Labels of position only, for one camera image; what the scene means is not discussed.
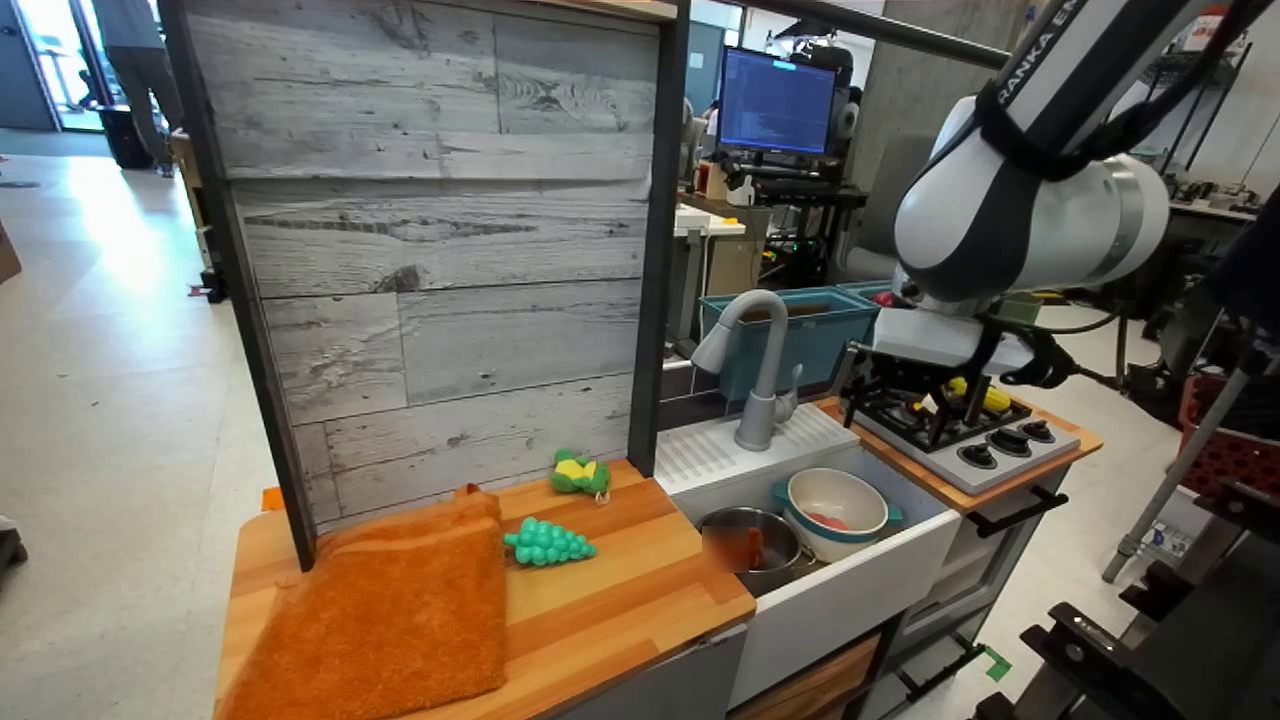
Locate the small teal plastic bin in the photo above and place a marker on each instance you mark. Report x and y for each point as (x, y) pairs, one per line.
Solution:
(868, 291)

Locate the red plastic crate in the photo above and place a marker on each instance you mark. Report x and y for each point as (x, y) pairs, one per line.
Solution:
(1235, 455)

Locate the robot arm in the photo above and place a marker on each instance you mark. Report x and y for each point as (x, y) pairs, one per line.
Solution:
(1030, 215)

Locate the orange cloth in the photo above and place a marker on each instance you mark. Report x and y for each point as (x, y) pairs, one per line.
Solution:
(390, 620)

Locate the black metal shelf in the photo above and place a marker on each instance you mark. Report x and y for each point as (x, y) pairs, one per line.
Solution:
(1200, 110)

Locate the grey toy tap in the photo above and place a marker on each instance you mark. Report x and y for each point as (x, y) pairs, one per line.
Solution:
(765, 400)

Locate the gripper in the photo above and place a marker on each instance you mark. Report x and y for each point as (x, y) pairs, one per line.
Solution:
(915, 375)

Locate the pink toy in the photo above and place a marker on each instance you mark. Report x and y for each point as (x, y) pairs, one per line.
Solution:
(826, 521)

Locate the large teal plastic bin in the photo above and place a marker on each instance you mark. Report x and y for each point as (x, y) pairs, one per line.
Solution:
(825, 335)

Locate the steel pot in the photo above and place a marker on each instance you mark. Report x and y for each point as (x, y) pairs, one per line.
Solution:
(775, 545)

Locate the toy kitchen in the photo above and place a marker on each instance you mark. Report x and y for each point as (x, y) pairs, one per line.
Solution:
(560, 400)

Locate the white table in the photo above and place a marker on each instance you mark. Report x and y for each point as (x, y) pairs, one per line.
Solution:
(705, 225)

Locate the green grape plush toy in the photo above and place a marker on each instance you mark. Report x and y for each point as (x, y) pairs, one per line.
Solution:
(548, 543)

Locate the toy oven door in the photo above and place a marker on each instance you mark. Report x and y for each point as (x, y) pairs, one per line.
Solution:
(965, 600)

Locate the white toy sink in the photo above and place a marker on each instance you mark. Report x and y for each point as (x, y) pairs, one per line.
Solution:
(850, 590)

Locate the yellow plush toy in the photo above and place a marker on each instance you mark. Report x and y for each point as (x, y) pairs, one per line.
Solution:
(990, 397)

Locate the monitor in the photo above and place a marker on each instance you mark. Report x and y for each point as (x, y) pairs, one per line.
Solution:
(775, 100)

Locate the person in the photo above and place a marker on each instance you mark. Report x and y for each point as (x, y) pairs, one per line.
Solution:
(140, 70)

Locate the grey toy stove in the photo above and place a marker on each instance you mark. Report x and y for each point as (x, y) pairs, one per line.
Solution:
(1000, 465)

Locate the black stove knob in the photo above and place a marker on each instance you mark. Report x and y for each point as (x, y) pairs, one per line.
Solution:
(1037, 430)
(1010, 441)
(977, 456)

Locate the black stove burner grate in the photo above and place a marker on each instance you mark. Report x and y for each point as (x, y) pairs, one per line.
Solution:
(900, 412)

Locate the green and yellow corn plush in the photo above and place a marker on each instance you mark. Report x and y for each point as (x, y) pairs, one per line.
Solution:
(578, 472)

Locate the black desk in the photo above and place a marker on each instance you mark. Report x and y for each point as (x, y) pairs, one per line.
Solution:
(800, 200)

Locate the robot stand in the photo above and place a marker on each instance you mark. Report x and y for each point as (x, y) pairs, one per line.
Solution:
(1180, 640)

